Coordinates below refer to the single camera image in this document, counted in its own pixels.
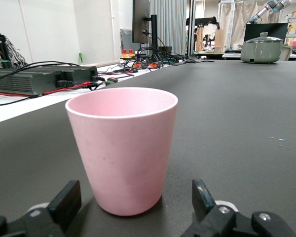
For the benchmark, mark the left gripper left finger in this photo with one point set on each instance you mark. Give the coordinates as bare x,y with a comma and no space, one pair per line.
64,202

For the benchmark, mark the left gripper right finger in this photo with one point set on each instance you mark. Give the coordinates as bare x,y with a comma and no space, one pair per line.
204,202

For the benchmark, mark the pink plastic cup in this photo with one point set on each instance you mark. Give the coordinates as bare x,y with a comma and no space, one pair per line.
123,153

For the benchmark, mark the grey background robot arm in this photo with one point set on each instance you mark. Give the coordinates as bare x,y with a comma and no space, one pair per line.
266,8

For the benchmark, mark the dark grey table cover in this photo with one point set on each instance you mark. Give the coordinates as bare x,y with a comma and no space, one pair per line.
224,111

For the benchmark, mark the grey power supply box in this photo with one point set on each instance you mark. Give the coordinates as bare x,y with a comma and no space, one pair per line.
22,80

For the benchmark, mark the green plug connector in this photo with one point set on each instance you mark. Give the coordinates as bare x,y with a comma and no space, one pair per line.
111,81

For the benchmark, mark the green stick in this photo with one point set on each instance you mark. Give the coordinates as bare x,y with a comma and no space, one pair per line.
81,59

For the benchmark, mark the pale green cooking pot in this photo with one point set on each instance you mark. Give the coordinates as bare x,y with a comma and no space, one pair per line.
260,53

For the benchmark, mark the yellow emergency stop box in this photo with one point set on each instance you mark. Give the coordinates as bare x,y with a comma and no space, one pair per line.
127,53

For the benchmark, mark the wooden box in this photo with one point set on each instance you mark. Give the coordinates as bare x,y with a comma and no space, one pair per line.
219,40

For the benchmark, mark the large glass pot lid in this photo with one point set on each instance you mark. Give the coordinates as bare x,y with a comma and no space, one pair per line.
264,40

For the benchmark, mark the wide black monitor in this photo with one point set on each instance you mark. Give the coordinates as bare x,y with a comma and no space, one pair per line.
251,30

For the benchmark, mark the striped curtain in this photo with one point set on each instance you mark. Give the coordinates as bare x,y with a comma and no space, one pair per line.
167,22

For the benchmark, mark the beige curtain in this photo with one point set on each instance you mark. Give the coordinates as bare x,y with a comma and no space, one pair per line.
239,14

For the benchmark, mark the black monitor with stand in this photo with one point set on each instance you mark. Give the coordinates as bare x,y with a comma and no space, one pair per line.
140,22

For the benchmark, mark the metal post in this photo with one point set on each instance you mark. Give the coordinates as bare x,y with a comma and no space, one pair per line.
191,27

